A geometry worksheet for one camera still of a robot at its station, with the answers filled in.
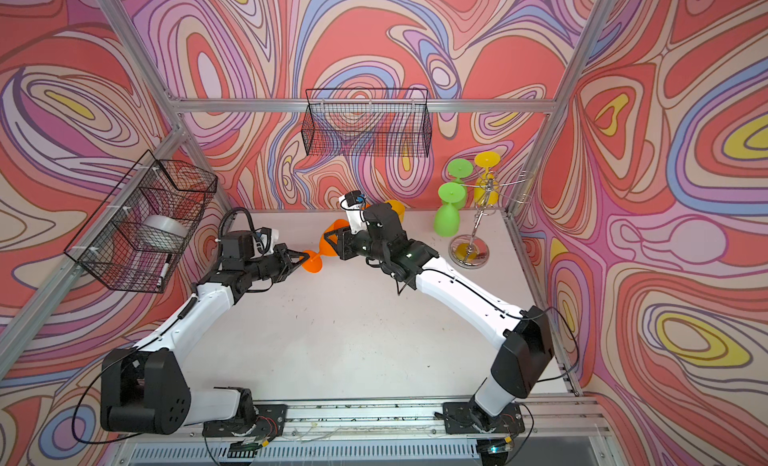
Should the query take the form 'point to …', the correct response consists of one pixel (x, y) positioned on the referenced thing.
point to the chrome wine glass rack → (468, 251)
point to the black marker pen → (163, 272)
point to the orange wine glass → (314, 261)
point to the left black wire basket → (107, 249)
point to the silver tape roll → (162, 233)
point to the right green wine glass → (460, 169)
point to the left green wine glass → (447, 217)
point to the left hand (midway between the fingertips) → (311, 254)
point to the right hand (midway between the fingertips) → (331, 242)
